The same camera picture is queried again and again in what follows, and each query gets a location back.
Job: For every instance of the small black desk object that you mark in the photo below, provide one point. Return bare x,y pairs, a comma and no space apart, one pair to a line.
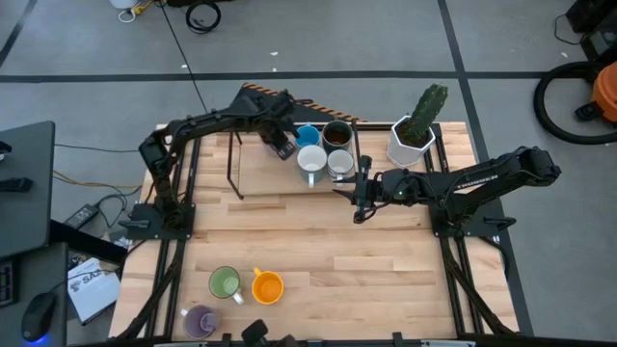
4,147

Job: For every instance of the black computer mouse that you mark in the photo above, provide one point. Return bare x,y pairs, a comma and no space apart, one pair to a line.
38,315

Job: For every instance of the dark brown mug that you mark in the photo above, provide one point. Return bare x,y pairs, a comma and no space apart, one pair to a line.
337,136

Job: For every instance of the white round object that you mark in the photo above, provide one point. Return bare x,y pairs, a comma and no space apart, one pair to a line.
123,4

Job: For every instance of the white cardboard box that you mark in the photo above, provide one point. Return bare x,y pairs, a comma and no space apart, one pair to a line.
94,294

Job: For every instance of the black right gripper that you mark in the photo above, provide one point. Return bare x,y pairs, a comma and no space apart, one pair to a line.
378,189

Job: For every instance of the orange faceted mug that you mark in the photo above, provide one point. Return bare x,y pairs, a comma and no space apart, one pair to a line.
268,288

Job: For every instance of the black remote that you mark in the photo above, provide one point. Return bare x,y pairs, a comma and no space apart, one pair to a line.
14,184

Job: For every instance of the black power adapter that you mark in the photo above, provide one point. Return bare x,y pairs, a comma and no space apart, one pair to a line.
82,217

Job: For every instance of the black keyboard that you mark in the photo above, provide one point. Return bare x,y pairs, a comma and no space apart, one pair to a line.
6,284

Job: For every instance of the black rounded object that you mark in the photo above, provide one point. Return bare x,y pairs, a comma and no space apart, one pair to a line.
254,333

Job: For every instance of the black board with orange-striped edge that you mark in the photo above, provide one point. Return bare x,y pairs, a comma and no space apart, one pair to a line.
318,114

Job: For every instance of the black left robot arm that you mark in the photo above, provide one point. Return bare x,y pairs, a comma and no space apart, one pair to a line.
207,121

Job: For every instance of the green cactus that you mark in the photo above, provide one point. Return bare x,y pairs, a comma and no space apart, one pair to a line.
426,111

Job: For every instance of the blue faceted mug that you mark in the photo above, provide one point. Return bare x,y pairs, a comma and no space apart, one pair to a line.
308,137

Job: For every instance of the black equipment case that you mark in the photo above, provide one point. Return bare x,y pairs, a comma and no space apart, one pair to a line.
598,29

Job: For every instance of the plain white mug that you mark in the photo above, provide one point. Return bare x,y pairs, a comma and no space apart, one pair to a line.
312,161

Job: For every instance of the orange vacuum cleaner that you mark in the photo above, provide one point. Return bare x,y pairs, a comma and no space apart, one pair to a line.
540,106
605,91

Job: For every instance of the lilac mug with brown rim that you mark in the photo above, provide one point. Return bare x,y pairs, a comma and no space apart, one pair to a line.
197,323

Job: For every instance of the yellow plug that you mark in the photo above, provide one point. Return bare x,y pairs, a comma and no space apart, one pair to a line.
141,8

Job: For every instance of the black desk foot bar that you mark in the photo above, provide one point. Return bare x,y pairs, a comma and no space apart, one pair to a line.
87,243

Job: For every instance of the dark grey desk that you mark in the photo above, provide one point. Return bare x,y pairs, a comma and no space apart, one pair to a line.
29,217
43,274

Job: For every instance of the green mug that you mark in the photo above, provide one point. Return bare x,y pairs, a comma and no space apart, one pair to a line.
224,282

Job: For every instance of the white mug with blue pattern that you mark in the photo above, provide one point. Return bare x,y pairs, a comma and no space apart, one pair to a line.
340,164

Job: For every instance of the white faceted plant pot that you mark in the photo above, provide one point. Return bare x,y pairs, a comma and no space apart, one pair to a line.
399,152

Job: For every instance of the black metal shelf frame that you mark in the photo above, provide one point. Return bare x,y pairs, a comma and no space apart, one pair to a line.
260,168

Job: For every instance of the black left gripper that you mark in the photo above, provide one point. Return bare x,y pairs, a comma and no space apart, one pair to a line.
275,113

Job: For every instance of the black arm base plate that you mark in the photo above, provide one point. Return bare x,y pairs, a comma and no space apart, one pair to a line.
463,230
144,231

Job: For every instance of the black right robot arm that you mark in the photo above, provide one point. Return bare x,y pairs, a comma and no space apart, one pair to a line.
482,180

